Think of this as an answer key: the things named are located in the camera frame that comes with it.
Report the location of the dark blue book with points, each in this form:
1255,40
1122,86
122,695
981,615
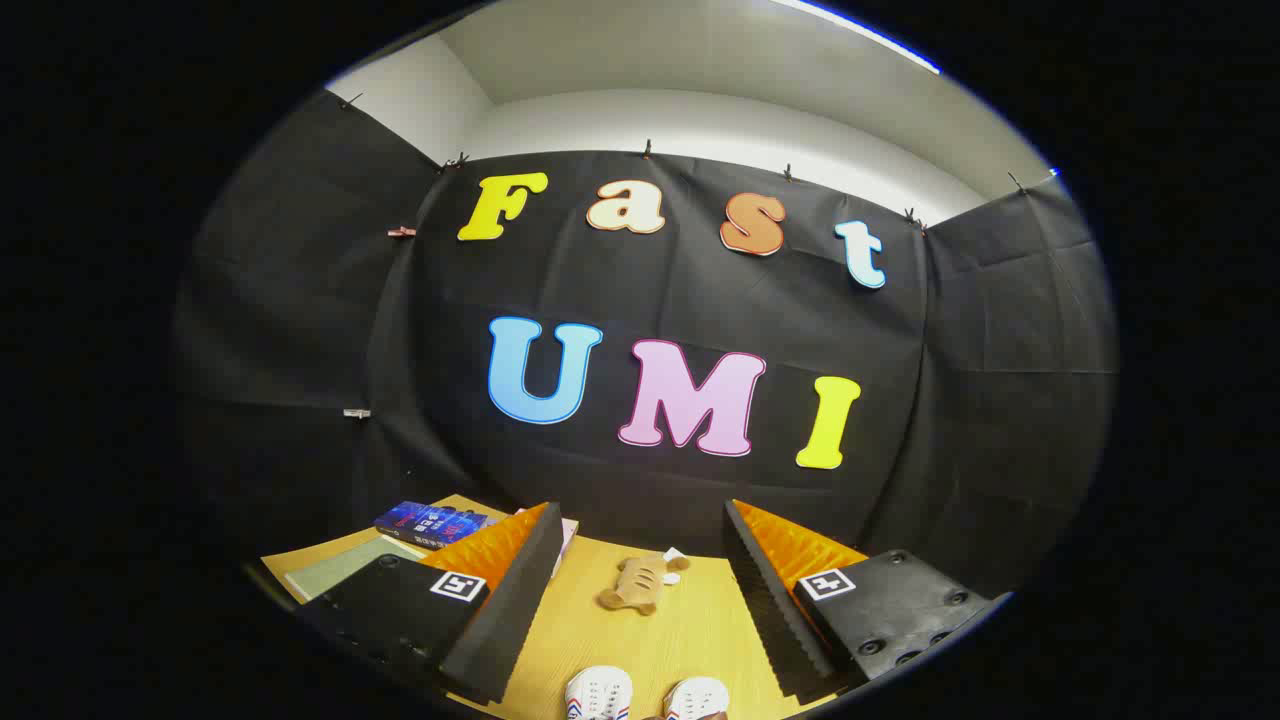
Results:
430,522

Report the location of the green fabric storage box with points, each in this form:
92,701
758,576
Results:
345,565

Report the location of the brown plush toy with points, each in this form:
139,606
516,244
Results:
640,582

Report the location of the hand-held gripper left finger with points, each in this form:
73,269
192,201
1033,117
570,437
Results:
510,620

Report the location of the white canvas shoe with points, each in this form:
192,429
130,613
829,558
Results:
697,698
598,695

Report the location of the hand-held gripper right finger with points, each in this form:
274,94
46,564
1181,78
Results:
785,620

